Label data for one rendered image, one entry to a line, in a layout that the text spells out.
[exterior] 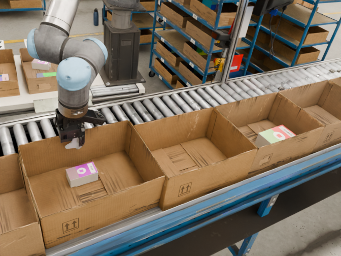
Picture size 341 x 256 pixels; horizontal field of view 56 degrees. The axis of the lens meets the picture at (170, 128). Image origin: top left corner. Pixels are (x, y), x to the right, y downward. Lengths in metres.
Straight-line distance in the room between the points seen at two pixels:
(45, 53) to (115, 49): 0.94
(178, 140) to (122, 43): 0.78
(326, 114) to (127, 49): 1.19
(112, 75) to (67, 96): 1.10
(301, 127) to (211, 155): 0.46
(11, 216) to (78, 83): 0.51
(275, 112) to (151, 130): 0.69
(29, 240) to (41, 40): 0.57
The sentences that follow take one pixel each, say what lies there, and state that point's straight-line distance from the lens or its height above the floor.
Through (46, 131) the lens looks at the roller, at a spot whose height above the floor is 0.75.
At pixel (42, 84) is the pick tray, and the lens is 1.95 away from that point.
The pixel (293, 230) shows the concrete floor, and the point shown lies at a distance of 2.49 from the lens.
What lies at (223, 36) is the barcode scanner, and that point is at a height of 1.07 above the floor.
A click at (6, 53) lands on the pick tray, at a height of 0.82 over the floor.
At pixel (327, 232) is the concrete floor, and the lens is 2.60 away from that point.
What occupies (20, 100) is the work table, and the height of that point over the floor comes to 0.75.
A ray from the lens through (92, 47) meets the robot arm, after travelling 1.03.
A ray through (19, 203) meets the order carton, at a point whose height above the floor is 0.89.
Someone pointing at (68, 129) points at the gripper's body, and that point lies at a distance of 1.08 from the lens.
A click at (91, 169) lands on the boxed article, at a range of 1.20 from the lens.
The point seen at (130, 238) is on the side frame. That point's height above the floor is 0.91.
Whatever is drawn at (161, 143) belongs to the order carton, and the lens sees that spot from 1.36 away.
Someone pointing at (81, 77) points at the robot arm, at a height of 1.35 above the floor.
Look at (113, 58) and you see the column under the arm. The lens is 1.99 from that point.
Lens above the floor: 1.81
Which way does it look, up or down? 38 degrees down
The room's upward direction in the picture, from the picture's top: 9 degrees clockwise
